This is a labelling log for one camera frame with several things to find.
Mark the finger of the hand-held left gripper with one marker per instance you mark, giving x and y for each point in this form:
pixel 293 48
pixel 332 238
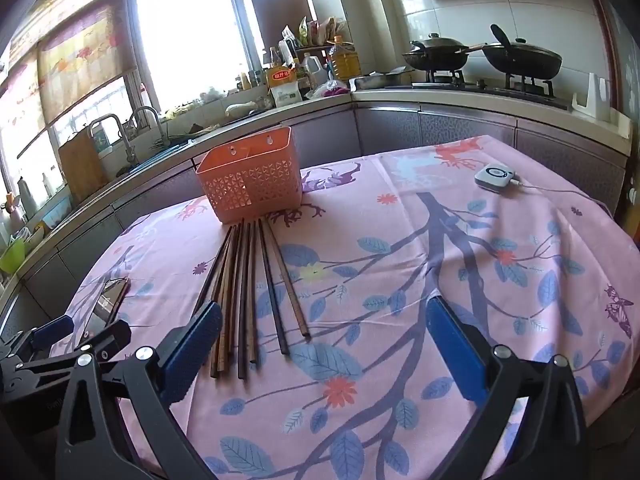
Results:
pixel 50 332
pixel 112 335

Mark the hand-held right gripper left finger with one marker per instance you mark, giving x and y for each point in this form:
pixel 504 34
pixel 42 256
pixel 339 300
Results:
pixel 195 345

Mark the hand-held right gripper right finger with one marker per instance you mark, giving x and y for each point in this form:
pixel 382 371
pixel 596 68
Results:
pixel 455 345

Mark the bunch of wooden chopsticks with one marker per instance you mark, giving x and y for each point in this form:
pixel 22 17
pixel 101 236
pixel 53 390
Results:
pixel 245 285

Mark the orange plastic basket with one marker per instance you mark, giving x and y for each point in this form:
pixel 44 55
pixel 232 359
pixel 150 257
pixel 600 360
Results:
pixel 250 185

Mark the black smartphone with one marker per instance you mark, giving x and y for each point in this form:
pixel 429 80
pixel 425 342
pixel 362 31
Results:
pixel 107 302

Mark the green bowl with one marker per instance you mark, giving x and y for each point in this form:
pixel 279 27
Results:
pixel 12 255

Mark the pink printed tablecloth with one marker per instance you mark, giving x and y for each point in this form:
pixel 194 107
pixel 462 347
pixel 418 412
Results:
pixel 400 260

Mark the wooden cutting board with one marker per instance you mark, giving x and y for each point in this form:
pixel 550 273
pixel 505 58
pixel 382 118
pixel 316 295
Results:
pixel 82 170

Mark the white square device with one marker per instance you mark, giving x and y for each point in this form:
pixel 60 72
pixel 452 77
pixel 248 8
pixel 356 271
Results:
pixel 495 176

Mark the square steel faucet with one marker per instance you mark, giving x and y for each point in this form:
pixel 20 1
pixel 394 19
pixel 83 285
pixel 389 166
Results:
pixel 122 135

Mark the curved steel faucet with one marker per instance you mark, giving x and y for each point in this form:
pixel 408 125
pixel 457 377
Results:
pixel 152 117

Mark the grey kitchen cabinet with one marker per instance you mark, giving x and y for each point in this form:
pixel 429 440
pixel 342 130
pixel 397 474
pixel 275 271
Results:
pixel 390 130

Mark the white gourd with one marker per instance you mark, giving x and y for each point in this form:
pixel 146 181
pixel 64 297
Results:
pixel 240 108

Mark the white bottle red cap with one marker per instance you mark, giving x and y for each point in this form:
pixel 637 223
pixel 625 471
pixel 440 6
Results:
pixel 145 96

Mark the gas stove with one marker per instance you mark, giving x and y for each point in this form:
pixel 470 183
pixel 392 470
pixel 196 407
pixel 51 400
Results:
pixel 500 91

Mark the white bag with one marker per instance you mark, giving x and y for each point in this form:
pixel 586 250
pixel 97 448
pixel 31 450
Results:
pixel 286 95

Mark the steel bowl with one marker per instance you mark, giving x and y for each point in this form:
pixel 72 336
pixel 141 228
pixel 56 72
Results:
pixel 372 81

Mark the yellow box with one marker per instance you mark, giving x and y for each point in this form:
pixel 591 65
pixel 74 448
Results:
pixel 280 77

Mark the white plastic rack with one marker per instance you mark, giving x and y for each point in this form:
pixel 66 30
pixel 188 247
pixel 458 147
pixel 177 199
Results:
pixel 595 100

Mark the clear plastic bag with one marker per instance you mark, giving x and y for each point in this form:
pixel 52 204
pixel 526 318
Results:
pixel 325 89

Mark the black wok with lid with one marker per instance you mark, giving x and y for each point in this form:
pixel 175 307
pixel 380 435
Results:
pixel 435 57
pixel 525 60

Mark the white plastic jug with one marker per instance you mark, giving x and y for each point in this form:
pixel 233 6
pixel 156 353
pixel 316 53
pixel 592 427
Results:
pixel 312 72

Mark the yellow oil bottle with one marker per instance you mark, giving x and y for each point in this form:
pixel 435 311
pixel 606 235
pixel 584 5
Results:
pixel 345 62

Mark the black shelf with packets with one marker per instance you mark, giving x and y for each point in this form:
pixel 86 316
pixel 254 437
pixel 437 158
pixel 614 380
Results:
pixel 315 35

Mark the brown board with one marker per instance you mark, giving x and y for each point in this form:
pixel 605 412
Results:
pixel 280 17

